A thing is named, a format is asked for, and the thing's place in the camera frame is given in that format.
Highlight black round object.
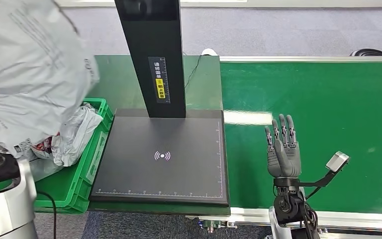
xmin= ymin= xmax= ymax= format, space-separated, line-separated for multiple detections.
xmin=349 ymin=48 xmax=382 ymax=57

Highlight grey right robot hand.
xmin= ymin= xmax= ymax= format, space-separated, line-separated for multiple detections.
xmin=265 ymin=114 xmax=302 ymax=179

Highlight black scanner column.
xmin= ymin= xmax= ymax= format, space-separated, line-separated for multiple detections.
xmin=114 ymin=0 xmax=187 ymax=120

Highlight black weighing platform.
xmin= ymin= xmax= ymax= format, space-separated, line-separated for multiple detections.
xmin=89 ymin=109 xmax=230 ymax=208

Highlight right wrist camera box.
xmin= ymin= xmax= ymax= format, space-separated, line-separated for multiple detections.
xmin=325 ymin=150 xmax=351 ymax=173

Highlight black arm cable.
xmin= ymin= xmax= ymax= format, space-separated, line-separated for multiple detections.
xmin=35 ymin=190 xmax=58 ymax=239

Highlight white mailer with red logo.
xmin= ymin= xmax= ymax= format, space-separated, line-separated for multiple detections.
xmin=12 ymin=132 xmax=63 ymax=183

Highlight crumpled grey mailer package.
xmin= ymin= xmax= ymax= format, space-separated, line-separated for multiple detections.
xmin=50 ymin=103 xmax=103 ymax=167

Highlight green plastic basket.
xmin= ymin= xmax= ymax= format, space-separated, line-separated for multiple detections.
xmin=0 ymin=97 xmax=114 ymax=215

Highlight metal connectors under table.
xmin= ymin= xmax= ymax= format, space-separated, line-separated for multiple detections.
xmin=195 ymin=218 xmax=238 ymax=234

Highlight thin black cable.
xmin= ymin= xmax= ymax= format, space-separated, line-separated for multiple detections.
xmin=184 ymin=54 xmax=203 ymax=90

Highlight grey plastic mailer package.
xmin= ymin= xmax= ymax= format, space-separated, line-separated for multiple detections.
xmin=0 ymin=0 xmax=101 ymax=160

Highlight black and yellow label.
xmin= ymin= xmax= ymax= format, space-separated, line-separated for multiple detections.
xmin=148 ymin=56 xmax=171 ymax=104

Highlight green conveyor belt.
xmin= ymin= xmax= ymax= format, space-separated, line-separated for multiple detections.
xmin=219 ymin=56 xmax=382 ymax=232

